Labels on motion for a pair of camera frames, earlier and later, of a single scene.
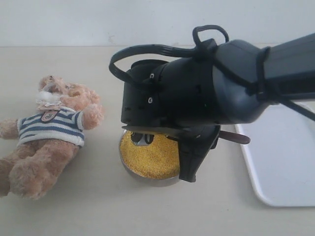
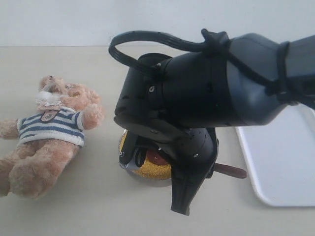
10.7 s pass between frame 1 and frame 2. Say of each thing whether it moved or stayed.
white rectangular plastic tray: stayed
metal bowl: stayed
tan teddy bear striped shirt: stayed
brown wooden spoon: moved
